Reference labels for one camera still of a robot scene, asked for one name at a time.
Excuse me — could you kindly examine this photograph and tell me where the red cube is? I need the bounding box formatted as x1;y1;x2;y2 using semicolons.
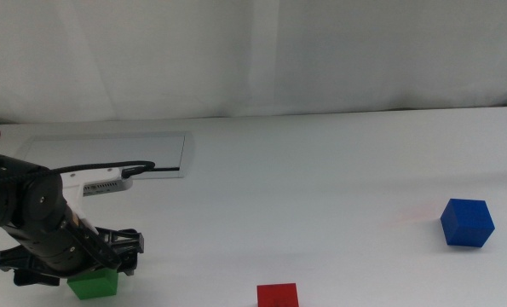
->
256;282;300;307

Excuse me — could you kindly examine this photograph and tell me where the white backdrop curtain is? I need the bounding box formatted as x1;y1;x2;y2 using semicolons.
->
0;0;507;126

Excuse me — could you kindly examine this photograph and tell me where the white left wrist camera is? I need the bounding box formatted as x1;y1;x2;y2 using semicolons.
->
59;166;135;235

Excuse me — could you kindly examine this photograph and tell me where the blue cube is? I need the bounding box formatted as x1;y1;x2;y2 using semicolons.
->
440;198;496;249

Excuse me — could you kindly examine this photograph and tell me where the silver table cable hatch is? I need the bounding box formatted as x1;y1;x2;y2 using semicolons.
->
14;130;196;180

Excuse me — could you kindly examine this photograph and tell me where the green cube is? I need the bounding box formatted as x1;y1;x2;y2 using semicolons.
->
66;267;119;301

